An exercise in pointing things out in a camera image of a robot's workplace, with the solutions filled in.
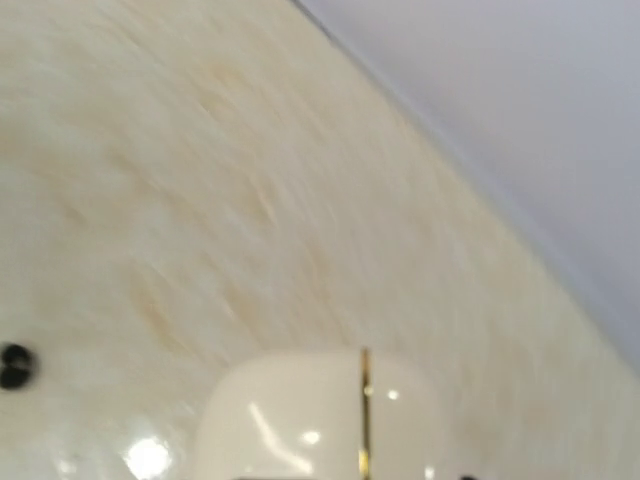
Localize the black earbud right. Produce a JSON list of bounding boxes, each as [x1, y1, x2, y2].
[[0, 343, 37, 391]]

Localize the white earbud charging case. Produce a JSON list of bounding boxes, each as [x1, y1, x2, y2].
[[192, 349, 460, 479]]

